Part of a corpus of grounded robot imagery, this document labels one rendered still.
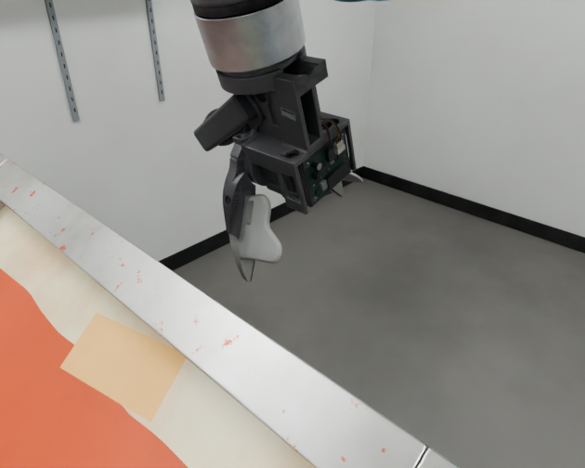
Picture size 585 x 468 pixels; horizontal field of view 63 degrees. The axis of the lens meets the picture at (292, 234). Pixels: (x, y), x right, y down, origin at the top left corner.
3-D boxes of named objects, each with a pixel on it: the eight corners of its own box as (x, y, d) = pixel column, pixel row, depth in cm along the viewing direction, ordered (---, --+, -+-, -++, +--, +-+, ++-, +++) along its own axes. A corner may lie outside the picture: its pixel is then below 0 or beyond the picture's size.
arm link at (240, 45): (173, 15, 34) (252, -25, 38) (194, 75, 37) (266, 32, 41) (241, 24, 30) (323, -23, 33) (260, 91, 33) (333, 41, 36)
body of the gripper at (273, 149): (305, 223, 40) (272, 91, 32) (238, 192, 45) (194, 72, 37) (359, 173, 43) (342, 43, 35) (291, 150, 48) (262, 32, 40)
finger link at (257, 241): (259, 305, 42) (281, 207, 39) (216, 279, 46) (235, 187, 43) (282, 300, 44) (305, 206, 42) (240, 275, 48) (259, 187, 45)
